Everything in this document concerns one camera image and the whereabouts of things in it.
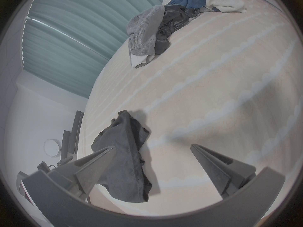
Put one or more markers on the pile of clothes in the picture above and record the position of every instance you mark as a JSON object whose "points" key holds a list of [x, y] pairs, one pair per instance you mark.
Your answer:
{"points": [[146, 32]]}

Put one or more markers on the round white mirror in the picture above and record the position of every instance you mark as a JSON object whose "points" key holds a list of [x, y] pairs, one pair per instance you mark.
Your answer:
{"points": [[51, 148]]}

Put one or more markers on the blue-green curtain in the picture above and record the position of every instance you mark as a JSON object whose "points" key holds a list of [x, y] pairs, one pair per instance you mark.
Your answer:
{"points": [[94, 13], [61, 65]]}

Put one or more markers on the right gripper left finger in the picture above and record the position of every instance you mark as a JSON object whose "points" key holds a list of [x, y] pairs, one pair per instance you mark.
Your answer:
{"points": [[92, 171]]}

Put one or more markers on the bed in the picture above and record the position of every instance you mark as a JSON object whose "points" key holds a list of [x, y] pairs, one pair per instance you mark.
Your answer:
{"points": [[213, 91]]}

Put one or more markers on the black T-shirt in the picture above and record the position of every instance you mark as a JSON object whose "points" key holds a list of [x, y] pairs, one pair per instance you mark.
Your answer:
{"points": [[125, 155]]}

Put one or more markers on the black chest of drawers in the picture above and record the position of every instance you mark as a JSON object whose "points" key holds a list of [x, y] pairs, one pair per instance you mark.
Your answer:
{"points": [[77, 131]]}

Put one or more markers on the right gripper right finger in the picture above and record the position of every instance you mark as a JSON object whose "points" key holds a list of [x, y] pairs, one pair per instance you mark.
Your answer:
{"points": [[213, 171]]}

